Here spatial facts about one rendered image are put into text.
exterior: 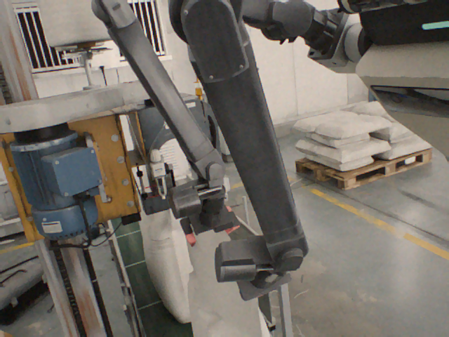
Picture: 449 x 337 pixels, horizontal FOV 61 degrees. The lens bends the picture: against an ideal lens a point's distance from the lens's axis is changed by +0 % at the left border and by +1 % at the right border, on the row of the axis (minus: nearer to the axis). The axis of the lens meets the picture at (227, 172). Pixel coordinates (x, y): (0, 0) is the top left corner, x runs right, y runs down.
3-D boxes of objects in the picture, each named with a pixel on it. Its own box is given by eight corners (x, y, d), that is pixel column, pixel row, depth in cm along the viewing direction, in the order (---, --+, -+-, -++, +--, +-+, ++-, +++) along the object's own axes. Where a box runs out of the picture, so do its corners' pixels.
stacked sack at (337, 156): (394, 152, 379) (394, 137, 375) (341, 168, 356) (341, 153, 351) (362, 144, 417) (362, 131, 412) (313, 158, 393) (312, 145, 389)
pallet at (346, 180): (432, 161, 409) (432, 148, 404) (345, 191, 366) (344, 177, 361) (374, 148, 481) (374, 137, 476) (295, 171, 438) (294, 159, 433)
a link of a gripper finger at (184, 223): (178, 236, 100) (179, 215, 94) (203, 229, 103) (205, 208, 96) (187, 258, 96) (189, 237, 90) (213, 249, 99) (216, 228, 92)
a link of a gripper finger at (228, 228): (203, 229, 103) (205, 208, 96) (226, 222, 106) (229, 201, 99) (212, 249, 99) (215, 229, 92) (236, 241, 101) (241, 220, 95)
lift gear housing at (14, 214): (23, 221, 109) (10, 186, 106) (1, 227, 107) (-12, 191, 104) (26, 209, 119) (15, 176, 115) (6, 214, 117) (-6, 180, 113)
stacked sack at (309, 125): (365, 124, 404) (364, 111, 400) (311, 136, 385) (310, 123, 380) (340, 119, 443) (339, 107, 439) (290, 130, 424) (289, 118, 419)
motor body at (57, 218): (104, 232, 94) (78, 135, 86) (38, 250, 89) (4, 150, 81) (99, 211, 108) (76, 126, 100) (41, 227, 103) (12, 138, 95)
